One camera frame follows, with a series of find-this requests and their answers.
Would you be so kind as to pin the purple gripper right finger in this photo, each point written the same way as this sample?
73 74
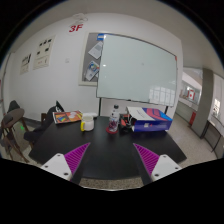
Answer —
156 166

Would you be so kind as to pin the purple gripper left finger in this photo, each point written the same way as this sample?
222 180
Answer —
65 165

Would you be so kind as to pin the clear plastic water bottle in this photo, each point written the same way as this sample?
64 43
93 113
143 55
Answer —
114 118

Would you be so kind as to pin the black chair behind table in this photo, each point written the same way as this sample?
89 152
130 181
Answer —
33 136

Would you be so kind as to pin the blue and red cardboard box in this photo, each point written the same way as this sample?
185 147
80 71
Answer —
148 119

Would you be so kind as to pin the colourful flat box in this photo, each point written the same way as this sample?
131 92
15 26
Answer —
67 117

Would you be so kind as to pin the black red device on table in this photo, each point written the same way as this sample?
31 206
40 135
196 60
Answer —
125 124

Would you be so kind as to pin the red round coaster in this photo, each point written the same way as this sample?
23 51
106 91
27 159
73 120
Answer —
111 131

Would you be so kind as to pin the brown wooden chair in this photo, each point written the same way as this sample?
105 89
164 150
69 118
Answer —
7 123

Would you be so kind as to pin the large whiteboard on stand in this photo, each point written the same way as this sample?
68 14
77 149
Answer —
134 70

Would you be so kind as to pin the small white poster left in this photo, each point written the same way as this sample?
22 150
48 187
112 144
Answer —
25 64

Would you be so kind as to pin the white poster with pictograms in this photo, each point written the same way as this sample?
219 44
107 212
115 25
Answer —
43 53

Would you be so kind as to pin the grey notice board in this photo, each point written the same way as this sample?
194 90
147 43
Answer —
91 58

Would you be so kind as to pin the white mug yellow handle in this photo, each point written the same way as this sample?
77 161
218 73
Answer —
87 123

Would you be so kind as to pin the red 3F wall sign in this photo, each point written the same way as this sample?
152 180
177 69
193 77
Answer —
75 28

